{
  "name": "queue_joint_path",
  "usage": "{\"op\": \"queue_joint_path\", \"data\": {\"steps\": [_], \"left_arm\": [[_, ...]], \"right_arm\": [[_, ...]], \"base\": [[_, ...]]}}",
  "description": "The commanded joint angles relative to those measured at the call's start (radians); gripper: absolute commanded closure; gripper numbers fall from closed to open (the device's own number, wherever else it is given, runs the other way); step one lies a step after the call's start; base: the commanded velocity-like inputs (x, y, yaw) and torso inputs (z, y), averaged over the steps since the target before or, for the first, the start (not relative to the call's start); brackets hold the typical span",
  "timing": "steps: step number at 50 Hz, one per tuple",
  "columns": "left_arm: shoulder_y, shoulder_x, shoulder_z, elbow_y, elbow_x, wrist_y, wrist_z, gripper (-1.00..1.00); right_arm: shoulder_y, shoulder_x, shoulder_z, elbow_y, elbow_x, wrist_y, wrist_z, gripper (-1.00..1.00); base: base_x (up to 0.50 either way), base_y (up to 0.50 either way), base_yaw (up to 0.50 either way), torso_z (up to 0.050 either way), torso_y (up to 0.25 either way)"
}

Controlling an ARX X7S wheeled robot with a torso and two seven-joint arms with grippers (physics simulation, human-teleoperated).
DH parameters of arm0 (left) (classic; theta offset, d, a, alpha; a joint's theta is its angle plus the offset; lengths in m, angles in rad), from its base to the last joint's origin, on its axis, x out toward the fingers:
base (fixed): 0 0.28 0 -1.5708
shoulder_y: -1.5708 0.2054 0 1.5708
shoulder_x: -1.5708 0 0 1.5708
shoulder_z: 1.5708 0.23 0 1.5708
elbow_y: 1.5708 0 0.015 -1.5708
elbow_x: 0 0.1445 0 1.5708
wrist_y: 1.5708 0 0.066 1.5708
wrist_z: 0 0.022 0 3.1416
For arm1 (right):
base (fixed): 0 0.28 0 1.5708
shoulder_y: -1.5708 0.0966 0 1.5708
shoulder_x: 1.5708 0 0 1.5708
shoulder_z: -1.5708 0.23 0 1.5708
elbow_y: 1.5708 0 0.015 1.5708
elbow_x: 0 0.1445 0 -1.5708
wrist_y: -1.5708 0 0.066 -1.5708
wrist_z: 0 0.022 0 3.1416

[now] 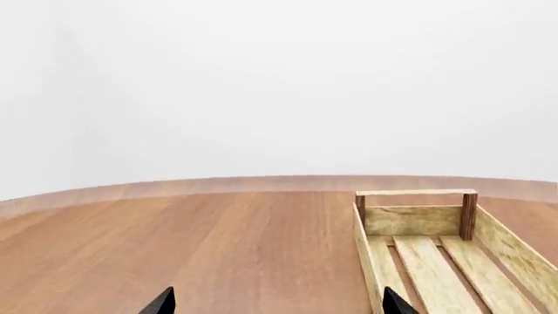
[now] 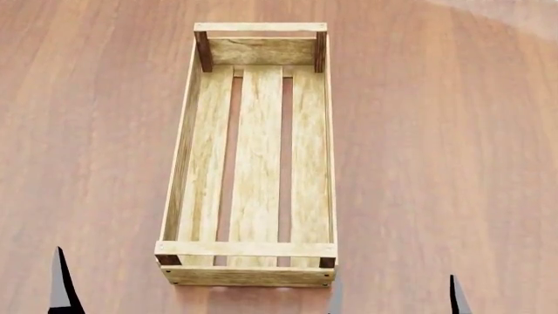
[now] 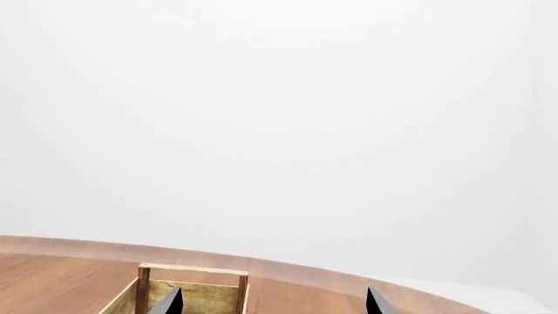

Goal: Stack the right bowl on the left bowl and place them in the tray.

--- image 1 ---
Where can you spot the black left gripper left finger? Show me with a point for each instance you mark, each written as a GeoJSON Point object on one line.
{"type": "Point", "coordinates": [163, 304]}

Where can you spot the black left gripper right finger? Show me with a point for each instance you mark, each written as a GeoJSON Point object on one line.
{"type": "Point", "coordinates": [394, 304]}

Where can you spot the light wooden slatted tray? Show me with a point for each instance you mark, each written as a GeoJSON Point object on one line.
{"type": "Point", "coordinates": [453, 261]}

